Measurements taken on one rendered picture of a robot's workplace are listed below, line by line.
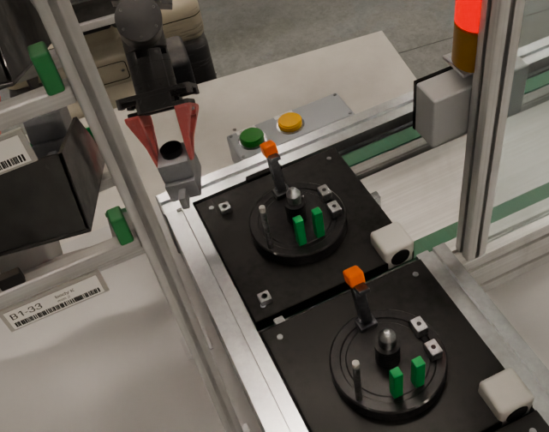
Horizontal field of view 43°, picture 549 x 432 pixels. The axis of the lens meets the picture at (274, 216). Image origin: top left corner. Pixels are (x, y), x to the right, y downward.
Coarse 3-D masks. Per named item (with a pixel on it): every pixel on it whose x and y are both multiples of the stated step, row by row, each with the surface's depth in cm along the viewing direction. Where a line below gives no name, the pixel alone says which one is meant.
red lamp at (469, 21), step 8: (456, 0) 70; (464, 0) 68; (472, 0) 67; (480, 0) 67; (456, 8) 70; (464, 8) 68; (472, 8) 68; (480, 8) 68; (456, 16) 71; (464, 16) 69; (472, 16) 69; (464, 24) 70; (472, 24) 69; (472, 32) 70
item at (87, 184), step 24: (72, 120) 67; (72, 144) 62; (96, 144) 75; (24, 168) 57; (48, 168) 57; (72, 168) 59; (96, 168) 71; (0, 192) 57; (24, 192) 58; (48, 192) 58; (72, 192) 58; (96, 192) 67; (0, 216) 58; (24, 216) 59; (48, 216) 59; (72, 216) 59; (0, 240) 59; (24, 240) 59; (48, 240) 60
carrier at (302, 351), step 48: (384, 288) 92; (432, 288) 91; (288, 336) 89; (336, 336) 86; (384, 336) 79; (432, 336) 84; (288, 384) 85; (336, 384) 82; (384, 384) 81; (432, 384) 80; (480, 384) 80
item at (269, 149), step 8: (264, 144) 99; (272, 144) 98; (264, 152) 98; (272, 152) 98; (272, 160) 97; (272, 168) 100; (280, 168) 100; (272, 176) 101; (280, 176) 101; (280, 184) 101
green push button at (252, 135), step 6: (246, 132) 115; (252, 132) 115; (258, 132) 115; (240, 138) 115; (246, 138) 114; (252, 138) 114; (258, 138) 114; (246, 144) 114; (252, 144) 114; (258, 144) 114
